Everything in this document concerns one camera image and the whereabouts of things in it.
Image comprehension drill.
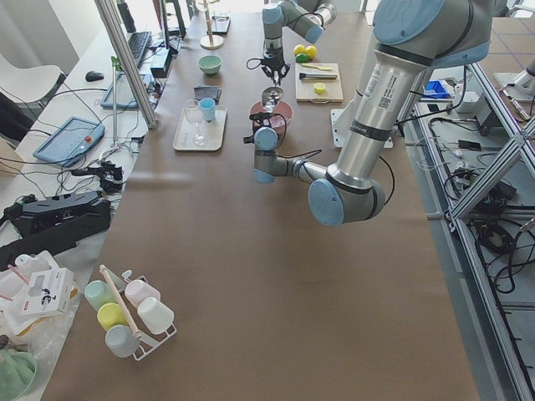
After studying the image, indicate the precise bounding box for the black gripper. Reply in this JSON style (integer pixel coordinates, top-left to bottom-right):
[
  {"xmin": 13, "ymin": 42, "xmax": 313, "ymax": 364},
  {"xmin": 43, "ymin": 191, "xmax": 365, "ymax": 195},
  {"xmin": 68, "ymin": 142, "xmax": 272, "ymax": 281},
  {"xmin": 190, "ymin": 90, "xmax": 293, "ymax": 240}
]
[
  {"xmin": 261, "ymin": 48, "xmax": 290, "ymax": 84},
  {"xmin": 249, "ymin": 112, "xmax": 278, "ymax": 130}
]

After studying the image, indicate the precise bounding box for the steel ice scoop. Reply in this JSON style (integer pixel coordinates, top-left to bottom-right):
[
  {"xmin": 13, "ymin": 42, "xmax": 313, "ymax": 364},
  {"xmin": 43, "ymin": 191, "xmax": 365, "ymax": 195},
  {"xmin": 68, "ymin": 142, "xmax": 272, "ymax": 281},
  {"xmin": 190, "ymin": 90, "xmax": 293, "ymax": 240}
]
[{"xmin": 261, "ymin": 74, "xmax": 283, "ymax": 113}]

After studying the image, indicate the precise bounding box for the pink bowl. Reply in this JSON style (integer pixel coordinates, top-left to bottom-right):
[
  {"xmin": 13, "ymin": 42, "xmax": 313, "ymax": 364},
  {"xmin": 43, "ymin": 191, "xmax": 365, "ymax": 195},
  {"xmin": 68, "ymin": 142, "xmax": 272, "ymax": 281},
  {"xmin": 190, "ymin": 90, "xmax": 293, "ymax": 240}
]
[{"xmin": 273, "ymin": 101, "xmax": 293, "ymax": 135}]

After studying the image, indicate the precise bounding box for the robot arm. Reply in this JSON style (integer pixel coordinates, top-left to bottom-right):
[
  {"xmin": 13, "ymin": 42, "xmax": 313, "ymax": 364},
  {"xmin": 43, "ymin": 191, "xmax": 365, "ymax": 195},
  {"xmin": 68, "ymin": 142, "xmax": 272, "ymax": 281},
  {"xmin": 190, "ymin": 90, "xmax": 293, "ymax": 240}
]
[
  {"xmin": 251, "ymin": 1, "xmax": 495, "ymax": 226},
  {"xmin": 260, "ymin": 1, "xmax": 337, "ymax": 86}
]

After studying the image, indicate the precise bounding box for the ice cubes pile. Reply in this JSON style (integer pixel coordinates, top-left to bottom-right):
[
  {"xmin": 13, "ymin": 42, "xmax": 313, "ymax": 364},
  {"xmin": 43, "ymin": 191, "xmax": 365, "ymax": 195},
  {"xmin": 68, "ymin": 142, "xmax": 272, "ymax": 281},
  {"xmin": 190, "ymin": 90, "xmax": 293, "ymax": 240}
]
[{"xmin": 270, "ymin": 114, "xmax": 285, "ymax": 129}]

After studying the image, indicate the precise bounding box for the light blue cup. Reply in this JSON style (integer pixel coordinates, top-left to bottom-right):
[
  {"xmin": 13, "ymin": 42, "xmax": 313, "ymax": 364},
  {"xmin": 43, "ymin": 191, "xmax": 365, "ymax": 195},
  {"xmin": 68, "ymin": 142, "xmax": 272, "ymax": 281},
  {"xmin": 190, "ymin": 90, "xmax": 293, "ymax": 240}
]
[{"xmin": 199, "ymin": 98, "xmax": 216, "ymax": 122}]

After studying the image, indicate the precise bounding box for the pink rack cup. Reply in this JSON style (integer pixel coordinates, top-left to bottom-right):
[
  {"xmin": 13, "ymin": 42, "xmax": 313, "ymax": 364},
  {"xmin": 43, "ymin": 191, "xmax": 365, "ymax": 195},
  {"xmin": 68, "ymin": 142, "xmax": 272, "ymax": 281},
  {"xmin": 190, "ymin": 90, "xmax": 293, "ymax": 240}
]
[{"xmin": 125, "ymin": 279, "xmax": 161, "ymax": 308}]

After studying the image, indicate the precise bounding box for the green rack cup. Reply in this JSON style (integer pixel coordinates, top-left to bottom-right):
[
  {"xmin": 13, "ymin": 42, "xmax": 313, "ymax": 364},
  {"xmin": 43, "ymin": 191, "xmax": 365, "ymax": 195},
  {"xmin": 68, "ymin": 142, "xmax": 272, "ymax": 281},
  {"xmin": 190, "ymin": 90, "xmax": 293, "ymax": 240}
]
[{"xmin": 84, "ymin": 280, "xmax": 115, "ymax": 312}]

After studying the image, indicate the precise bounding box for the yellow rack cup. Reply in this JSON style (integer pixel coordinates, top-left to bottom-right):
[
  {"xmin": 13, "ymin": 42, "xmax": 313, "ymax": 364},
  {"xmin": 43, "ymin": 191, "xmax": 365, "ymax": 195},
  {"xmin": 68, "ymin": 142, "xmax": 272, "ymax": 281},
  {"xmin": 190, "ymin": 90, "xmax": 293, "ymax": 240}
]
[{"xmin": 97, "ymin": 302, "xmax": 127, "ymax": 331}]

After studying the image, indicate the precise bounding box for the grey rack cup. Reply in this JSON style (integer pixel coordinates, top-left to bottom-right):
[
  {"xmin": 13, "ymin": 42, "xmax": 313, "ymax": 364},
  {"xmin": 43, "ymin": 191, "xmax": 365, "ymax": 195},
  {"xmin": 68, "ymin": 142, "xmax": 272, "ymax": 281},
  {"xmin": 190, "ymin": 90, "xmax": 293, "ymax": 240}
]
[{"xmin": 104, "ymin": 325, "xmax": 140, "ymax": 358}]

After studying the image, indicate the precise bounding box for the steel muddler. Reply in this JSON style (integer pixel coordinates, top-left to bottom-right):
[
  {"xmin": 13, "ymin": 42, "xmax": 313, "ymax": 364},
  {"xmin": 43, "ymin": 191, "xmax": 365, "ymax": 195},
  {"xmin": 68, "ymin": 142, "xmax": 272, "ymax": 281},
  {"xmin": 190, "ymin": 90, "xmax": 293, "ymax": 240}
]
[{"xmin": 298, "ymin": 72, "xmax": 338, "ymax": 80}]

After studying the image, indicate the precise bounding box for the yellow plastic knife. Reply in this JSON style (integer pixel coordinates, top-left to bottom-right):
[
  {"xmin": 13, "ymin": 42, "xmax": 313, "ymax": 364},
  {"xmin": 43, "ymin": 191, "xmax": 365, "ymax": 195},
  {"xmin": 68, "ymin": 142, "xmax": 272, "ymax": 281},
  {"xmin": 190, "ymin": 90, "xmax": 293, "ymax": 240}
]
[{"xmin": 299, "ymin": 63, "xmax": 334, "ymax": 73}]

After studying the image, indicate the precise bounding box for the green lime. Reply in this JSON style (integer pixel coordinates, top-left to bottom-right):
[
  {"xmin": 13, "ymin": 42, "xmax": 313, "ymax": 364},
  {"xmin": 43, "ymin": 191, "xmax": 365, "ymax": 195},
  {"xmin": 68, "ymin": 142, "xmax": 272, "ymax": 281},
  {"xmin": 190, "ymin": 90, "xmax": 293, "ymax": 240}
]
[{"xmin": 295, "ymin": 53, "xmax": 309, "ymax": 63}]

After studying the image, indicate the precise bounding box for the whole yellow lemon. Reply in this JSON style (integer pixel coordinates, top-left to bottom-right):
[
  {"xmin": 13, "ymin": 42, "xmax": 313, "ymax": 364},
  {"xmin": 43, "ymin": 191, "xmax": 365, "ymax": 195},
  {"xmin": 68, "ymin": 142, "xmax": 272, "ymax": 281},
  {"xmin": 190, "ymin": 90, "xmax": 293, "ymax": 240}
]
[
  {"xmin": 293, "ymin": 44, "xmax": 306, "ymax": 56},
  {"xmin": 305, "ymin": 45, "xmax": 318, "ymax": 60}
]

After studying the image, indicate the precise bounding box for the bamboo cutting board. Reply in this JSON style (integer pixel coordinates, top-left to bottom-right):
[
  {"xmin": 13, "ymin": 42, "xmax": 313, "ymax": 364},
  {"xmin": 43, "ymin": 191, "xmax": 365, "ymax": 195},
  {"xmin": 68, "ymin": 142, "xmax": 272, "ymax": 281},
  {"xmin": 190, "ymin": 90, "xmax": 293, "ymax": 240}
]
[{"xmin": 295, "ymin": 63, "xmax": 344, "ymax": 103}]

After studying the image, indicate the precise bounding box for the yellow lemon half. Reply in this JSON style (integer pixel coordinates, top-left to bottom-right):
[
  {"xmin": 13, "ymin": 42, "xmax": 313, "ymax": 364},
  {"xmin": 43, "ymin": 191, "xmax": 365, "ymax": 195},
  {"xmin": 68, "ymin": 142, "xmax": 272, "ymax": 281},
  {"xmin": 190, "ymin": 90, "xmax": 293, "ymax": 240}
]
[{"xmin": 313, "ymin": 82, "xmax": 326, "ymax": 94}]

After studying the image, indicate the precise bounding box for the cream serving tray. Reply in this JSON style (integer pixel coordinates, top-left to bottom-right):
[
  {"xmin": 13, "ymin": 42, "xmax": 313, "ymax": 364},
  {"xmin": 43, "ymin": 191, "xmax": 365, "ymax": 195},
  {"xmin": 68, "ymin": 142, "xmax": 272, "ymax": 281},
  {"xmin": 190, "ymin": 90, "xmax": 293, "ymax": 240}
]
[{"xmin": 172, "ymin": 105, "xmax": 227, "ymax": 151}]

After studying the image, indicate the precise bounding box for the grey folded cloth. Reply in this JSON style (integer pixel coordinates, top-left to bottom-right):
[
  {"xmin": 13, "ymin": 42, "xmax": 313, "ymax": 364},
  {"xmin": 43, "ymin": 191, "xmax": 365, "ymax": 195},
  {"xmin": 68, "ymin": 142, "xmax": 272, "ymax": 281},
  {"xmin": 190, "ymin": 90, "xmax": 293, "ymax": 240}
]
[{"xmin": 193, "ymin": 85, "xmax": 222, "ymax": 104}]

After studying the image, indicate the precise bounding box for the clear wine glass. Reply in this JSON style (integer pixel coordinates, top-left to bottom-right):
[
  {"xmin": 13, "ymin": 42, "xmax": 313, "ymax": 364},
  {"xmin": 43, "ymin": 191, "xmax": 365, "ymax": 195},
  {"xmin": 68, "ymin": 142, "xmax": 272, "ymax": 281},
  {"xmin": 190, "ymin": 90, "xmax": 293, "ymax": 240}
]
[{"xmin": 184, "ymin": 99, "xmax": 207, "ymax": 146}]

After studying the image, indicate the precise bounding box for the wooden stand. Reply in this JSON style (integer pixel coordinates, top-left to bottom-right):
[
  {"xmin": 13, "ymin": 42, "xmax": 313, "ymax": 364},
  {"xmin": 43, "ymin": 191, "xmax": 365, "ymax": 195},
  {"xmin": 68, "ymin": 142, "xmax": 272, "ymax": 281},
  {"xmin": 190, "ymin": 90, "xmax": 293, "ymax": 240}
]
[{"xmin": 200, "ymin": 0, "xmax": 224, "ymax": 50}]

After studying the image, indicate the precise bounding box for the black tray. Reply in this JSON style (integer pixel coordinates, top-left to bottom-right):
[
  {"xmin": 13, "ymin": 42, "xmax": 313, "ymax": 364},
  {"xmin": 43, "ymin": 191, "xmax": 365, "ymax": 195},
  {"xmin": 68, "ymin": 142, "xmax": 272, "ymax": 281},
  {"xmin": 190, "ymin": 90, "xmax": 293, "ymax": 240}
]
[{"xmin": 210, "ymin": 16, "xmax": 231, "ymax": 35}]

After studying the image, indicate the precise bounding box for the blue teach pendant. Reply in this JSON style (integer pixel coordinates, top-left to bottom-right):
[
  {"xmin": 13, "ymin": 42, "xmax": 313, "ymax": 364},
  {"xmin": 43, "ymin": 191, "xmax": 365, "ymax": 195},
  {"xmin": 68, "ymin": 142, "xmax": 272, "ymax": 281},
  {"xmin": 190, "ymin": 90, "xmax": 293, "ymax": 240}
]
[
  {"xmin": 99, "ymin": 73, "xmax": 138, "ymax": 110},
  {"xmin": 33, "ymin": 116, "xmax": 105, "ymax": 167}
]

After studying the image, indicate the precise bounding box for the black keyboard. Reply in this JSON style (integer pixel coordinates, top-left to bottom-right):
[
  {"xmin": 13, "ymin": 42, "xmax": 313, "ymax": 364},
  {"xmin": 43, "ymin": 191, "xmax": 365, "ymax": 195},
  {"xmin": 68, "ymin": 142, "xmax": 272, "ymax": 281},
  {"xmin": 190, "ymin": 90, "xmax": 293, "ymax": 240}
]
[{"xmin": 128, "ymin": 31, "xmax": 152, "ymax": 66}]

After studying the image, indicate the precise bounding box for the blue plastic bin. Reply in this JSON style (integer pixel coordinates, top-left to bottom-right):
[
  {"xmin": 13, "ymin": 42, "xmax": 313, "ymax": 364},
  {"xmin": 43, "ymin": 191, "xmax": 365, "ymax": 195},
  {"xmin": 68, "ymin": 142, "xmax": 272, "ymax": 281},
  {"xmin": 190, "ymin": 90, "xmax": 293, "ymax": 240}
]
[{"xmin": 423, "ymin": 80, "xmax": 455, "ymax": 99}]

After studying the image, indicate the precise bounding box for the black computer mouse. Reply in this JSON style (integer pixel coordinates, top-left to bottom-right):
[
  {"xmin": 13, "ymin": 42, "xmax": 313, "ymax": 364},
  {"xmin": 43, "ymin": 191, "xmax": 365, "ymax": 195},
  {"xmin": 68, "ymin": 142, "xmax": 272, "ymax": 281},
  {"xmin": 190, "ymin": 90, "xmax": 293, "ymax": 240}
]
[{"xmin": 85, "ymin": 70, "xmax": 104, "ymax": 82}]

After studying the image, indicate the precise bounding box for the white chair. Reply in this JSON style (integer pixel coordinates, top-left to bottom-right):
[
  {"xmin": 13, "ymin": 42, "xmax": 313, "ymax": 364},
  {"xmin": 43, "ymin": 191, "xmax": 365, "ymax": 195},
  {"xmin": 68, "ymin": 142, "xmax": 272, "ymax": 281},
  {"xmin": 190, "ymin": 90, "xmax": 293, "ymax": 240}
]
[{"xmin": 1, "ymin": 55, "xmax": 66, "ymax": 109}]

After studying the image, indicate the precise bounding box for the white cardboard box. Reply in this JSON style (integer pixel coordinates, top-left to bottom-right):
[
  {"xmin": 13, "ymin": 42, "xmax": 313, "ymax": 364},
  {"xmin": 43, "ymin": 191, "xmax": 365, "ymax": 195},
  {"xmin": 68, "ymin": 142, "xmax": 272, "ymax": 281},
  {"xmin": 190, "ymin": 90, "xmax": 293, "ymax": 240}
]
[{"xmin": 21, "ymin": 268, "xmax": 74, "ymax": 317}]

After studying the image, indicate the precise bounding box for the green bowl at edge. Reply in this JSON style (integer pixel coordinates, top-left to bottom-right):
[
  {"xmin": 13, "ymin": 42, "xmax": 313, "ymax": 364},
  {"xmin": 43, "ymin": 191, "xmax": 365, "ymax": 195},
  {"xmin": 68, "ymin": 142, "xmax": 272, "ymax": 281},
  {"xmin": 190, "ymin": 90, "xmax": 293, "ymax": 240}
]
[{"xmin": 1, "ymin": 349, "xmax": 38, "ymax": 400}]

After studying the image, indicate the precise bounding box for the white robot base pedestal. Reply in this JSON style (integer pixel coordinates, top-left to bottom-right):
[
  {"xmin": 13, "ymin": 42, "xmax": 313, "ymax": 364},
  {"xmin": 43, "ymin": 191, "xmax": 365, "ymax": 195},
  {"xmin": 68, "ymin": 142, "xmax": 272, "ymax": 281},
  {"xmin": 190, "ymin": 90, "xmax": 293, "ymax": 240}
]
[{"xmin": 330, "ymin": 28, "xmax": 395, "ymax": 149}]

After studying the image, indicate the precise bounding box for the aluminium frame post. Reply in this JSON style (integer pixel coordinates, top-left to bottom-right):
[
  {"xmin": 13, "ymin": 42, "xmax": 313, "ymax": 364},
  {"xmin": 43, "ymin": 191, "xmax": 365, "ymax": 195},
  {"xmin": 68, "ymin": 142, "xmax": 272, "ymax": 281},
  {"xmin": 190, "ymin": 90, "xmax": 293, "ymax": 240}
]
[{"xmin": 94, "ymin": 0, "xmax": 157, "ymax": 129}]

